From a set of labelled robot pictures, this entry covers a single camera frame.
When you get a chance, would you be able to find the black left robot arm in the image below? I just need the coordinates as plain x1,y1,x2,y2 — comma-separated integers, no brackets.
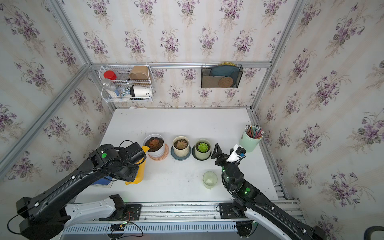
16,143,149,240

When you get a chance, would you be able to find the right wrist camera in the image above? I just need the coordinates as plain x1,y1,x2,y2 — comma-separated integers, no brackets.
226,144,247,163

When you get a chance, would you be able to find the aluminium front rail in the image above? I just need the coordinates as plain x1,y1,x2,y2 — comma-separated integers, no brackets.
53,199,304,224

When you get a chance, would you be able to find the pink saucer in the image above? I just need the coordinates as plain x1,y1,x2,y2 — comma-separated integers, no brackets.
148,144,169,161

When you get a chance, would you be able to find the small circuit board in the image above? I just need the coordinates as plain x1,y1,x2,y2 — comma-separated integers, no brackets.
110,224,126,233

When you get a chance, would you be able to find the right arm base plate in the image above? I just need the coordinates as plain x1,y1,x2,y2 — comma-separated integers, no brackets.
218,202,247,219

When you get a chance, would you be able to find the round cork coaster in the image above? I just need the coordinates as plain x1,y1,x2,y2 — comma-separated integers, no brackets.
218,77,234,88

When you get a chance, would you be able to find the white pot red succulent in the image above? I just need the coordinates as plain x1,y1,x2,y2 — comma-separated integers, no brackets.
143,134,165,153

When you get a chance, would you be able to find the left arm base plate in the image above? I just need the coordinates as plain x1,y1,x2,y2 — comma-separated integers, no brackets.
98,204,143,222

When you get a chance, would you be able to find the blue book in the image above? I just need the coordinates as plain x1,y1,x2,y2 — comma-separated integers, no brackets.
91,177,114,189

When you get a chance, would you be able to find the dark green saucer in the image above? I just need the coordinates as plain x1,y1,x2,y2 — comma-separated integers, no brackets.
192,147,212,161

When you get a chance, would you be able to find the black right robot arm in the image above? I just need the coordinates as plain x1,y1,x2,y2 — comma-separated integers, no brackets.
211,144,327,240

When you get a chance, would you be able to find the clear plastic bottle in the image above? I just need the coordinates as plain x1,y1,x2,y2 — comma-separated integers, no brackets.
102,79,120,98

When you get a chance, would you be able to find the black mesh wall holder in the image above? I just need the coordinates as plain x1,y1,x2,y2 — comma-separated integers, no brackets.
201,63,244,89

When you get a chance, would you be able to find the grey-blue saucer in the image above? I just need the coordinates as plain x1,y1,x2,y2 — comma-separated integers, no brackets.
171,147,192,161

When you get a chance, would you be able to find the white wire basket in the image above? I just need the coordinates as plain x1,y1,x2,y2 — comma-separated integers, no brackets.
98,65,155,103

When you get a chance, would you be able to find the brown paper cup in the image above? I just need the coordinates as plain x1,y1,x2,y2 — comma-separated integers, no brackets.
129,66,150,80

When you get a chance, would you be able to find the translucent green cup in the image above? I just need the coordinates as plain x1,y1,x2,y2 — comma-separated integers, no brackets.
203,171,218,189

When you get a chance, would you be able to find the yellow plastic watering can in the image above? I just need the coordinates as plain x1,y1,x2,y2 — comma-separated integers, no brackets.
125,156,147,185

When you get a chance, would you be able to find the red lid jar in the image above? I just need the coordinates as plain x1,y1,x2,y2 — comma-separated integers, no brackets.
103,71,117,81

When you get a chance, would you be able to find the green pencil holder cup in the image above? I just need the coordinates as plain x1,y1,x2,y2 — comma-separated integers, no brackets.
239,125,264,153

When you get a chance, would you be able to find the teal plate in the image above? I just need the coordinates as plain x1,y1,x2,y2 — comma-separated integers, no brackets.
210,65,240,77

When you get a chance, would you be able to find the cream ribbed pot succulent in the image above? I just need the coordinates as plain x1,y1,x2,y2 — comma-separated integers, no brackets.
173,136,190,157

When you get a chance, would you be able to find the white black paper cup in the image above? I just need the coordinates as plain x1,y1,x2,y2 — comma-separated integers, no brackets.
130,85,153,98

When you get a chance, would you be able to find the green ribbed pot succulent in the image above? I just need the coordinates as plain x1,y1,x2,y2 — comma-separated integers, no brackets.
195,139,212,153

